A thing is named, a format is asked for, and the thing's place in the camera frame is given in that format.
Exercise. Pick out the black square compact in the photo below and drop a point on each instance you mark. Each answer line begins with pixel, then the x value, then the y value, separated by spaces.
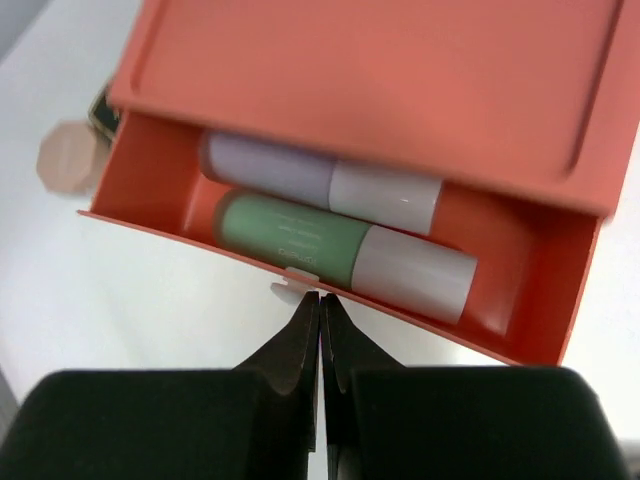
pixel 102 116

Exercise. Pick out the green white-capped tube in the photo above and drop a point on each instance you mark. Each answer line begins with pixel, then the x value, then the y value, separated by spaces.
pixel 369 260

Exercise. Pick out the orange drawer box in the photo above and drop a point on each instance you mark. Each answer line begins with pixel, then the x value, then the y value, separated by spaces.
pixel 526 110

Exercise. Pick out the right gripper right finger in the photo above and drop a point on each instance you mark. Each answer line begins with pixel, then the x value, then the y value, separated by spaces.
pixel 385 420

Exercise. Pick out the lilac white-capped tube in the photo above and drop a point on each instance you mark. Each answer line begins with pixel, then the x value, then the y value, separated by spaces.
pixel 380 195

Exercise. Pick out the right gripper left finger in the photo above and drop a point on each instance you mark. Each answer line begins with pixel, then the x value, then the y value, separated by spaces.
pixel 253 421

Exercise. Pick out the pink octagonal jar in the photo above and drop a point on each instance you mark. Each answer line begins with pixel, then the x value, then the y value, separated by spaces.
pixel 72 158

